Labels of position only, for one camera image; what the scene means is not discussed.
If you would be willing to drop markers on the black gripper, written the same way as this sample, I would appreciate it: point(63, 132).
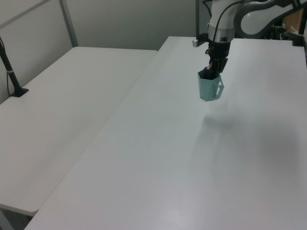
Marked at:
point(219, 49)

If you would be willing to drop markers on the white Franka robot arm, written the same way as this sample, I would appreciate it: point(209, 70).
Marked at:
point(225, 14)

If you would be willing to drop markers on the wooden board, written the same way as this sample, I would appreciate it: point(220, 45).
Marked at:
point(295, 21)

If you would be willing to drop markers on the black pole stand with base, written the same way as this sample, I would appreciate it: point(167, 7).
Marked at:
point(14, 80)

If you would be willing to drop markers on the grey metal corner post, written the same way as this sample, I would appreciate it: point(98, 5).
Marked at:
point(197, 18)

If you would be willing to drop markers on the black clamp mount with pole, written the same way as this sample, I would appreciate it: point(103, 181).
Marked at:
point(298, 38)

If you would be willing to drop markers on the grey metal partition post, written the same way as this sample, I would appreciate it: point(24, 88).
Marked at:
point(69, 24)

